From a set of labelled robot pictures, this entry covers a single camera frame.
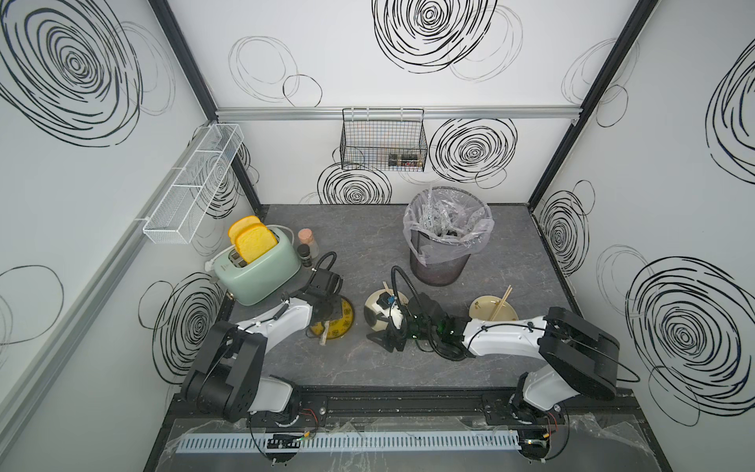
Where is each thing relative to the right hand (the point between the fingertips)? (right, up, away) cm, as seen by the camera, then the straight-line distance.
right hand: (372, 328), depth 78 cm
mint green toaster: (-36, +11, +4) cm, 38 cm away
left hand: (-13, +2, +13) cm, 19 cm away
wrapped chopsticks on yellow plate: (-15, -5, +5) cm, 16 cm away
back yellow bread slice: (-39, +28, +6) cm, 49 cm away
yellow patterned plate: (-11, -3, +9) cm, 14 cm away
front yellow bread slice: (-34, +24, +6) cm, 42 cm away
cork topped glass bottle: (-23, +25, +19) cm, 39 cm away
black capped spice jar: (-23, +20, +17) cm, 35 cm away
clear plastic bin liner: (+23, +29, +16) cm, 40 cm away
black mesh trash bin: (+21, +13, +12) cm, 28 cm away
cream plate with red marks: (+35, +2, +13) cm, 37 cm away
